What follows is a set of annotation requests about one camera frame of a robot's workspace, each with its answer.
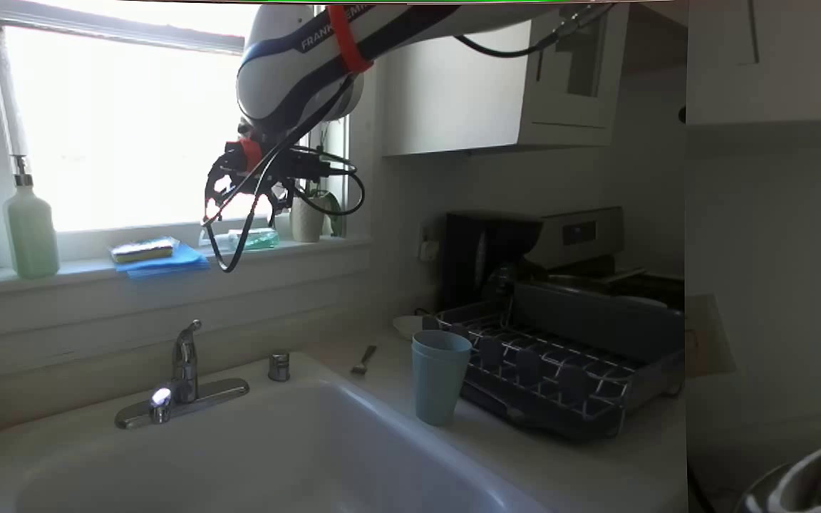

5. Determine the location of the chrome sink faucet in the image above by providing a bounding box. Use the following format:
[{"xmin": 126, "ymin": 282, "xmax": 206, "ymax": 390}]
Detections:
[{"xmin": 111, "ymin": 316, "xmax": 250, "ymax": 434}]

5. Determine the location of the red arm strap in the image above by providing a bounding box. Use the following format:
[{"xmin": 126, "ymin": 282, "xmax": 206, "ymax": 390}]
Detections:
[{"xmin": 326, "ymin": 4, "xmax": 376, "ymax": 81}]

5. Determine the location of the small white bowl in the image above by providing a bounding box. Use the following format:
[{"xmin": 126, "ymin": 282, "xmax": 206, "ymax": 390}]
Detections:
[{"xmin": 391, "ymin": 310, "xmax": 430, "ymax": 343}]

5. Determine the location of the chrome sprayer cap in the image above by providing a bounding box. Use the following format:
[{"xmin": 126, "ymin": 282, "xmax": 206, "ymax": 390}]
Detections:
[{"xmin": 265, "ymin": 349, "xmax": 293, "ymax": 384}]

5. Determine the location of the clear green hand sanitizer bottle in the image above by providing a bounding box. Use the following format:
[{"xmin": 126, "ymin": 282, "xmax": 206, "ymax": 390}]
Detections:
[{"xmin": 202, "ymin": 225, "xmax": 279, "ymax": 256}]

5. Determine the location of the light blue plastic cup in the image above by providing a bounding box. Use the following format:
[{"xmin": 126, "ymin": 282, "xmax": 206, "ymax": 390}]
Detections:
[{"xmin": 407, "ymin": 329, "xmax": 477, "ymax": 431}]

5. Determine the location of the dark patterned dish rack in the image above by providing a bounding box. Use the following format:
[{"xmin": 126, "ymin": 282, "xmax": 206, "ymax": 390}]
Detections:
[{"xmin": 418, "ymin": 279, "xmax": 688, "ymax": 444}]

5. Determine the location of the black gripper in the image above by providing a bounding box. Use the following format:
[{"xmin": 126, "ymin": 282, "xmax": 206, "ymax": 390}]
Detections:
[{"xmin": 209, "ymin": 139, "xmax": 323, "ymax": 218}]

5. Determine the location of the small metal fork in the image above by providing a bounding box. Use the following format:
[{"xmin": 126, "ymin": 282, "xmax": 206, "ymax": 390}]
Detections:
[{"xmin": 349, "ymin": 343, "xmax": 379, "ymax": 379}]

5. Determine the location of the white kitchen sink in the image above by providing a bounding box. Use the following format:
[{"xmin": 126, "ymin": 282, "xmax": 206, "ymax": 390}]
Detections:
[{"xmin": 0, "ymin": 352, "xmax": 565, "ymax": 513}]

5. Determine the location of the green soap pump bottle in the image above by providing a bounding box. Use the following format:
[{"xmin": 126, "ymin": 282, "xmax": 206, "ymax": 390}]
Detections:
[{"xmin": 5, "ymin": 152, "xmax": 64, "ymax": 282}]

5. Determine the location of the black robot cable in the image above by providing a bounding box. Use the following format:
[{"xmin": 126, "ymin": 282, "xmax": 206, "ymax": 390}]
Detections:
[{"xmin": 199, "ymin": 74, "xmax": 370, "ymax": 279}]

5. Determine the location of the blue sponge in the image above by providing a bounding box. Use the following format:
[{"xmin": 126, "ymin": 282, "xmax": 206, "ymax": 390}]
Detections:
[{"xmin": 111, "ymin": 243, "xmax": 210, "ymax": 279}]

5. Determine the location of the white wall cabinet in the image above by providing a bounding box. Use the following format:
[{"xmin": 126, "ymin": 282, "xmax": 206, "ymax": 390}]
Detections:
[
  {"xmin": 684, "ymin": 0, "xmax": 821, "ymax": 131},
  {"xmin": 379, "ymin": 4, "xmax": 634, "ymax": 159}
]

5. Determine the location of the grey yellow sponge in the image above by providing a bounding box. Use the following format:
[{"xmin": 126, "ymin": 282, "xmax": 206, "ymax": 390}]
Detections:
[{"xmin": 109, "ymin": 236, "xmax": 180, "ymax": 265}]

